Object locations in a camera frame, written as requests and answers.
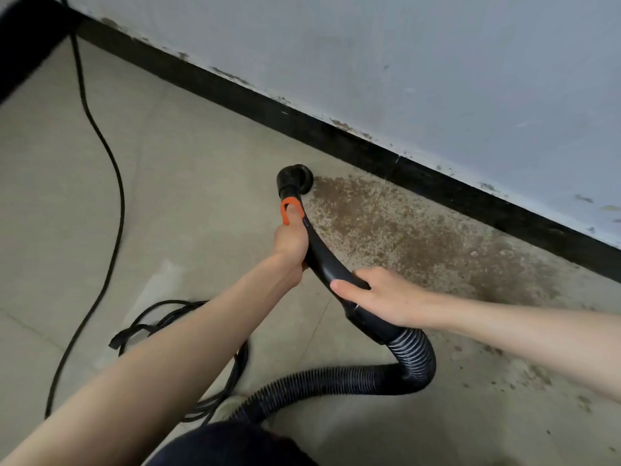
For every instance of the person's right hand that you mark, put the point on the person's right hand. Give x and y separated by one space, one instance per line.
388 298

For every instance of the person's left hand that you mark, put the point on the person's left hand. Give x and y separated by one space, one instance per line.
290 247

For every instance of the brown sawdust dirt patch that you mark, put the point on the brown sawdust dirt patch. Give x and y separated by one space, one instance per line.
437 237

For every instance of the person's right forearm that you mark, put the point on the person's right forearm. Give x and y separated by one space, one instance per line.
534 335

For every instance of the person's left forearm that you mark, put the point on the person's left forearm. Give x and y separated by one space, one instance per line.
136 393

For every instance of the tiled floor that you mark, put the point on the tiled floor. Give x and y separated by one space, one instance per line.
175 208

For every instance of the person's black trousers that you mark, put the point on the person's black trousers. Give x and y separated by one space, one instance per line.
228 446

